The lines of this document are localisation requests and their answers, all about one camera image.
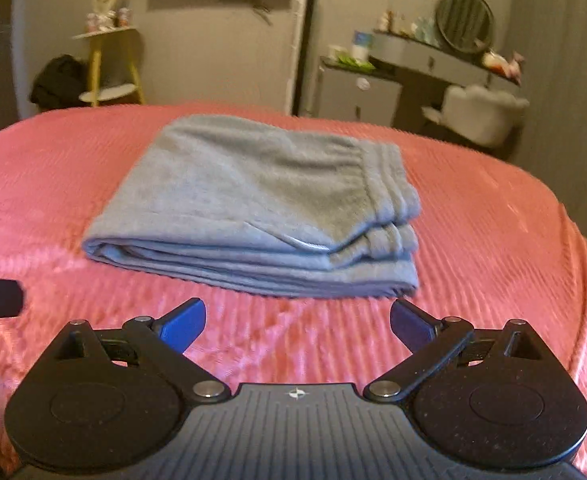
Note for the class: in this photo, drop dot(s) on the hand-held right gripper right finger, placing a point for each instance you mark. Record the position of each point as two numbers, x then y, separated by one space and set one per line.
412 324

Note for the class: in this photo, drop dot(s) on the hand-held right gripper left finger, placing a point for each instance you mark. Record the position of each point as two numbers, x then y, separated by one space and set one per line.
183 322

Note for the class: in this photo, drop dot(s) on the grey-blue sweat pants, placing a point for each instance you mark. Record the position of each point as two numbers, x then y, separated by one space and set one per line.
248 185

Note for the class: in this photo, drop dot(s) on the pink ribbed bed blanket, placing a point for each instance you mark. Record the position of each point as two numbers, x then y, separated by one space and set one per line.
473 210

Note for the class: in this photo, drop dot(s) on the white fluffy chair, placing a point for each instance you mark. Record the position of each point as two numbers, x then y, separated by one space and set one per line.
478 112

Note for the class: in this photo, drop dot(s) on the black bag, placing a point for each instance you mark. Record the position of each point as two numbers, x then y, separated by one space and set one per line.
58 82

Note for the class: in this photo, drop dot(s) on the small grey cabinet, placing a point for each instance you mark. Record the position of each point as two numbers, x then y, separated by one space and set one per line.
358 95

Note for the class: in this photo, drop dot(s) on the yellow two-tier side table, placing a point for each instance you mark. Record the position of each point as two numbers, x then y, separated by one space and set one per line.
98 60

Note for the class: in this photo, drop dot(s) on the grey vanity desk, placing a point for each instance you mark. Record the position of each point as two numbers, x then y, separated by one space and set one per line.
433 60

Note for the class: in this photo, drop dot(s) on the green cloth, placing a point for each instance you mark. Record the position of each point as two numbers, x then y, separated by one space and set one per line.
356 62

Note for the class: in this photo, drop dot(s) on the pink plush toys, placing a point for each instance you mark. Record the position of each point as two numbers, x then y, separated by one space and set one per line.
503 65

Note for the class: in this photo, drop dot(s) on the blue and white container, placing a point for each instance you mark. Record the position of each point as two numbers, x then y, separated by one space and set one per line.
362 44

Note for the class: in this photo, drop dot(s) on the small pink figurine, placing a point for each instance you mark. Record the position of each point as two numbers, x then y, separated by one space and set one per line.
123 17
91 21

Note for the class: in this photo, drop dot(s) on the pale blue toiletry item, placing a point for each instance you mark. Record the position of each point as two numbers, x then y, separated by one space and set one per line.
424 30

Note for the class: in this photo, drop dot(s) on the small cosmetic bottle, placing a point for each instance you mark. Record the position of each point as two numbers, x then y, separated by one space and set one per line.
386 21

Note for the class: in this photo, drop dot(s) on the round vanity mirror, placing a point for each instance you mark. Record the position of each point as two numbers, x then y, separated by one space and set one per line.
464 21

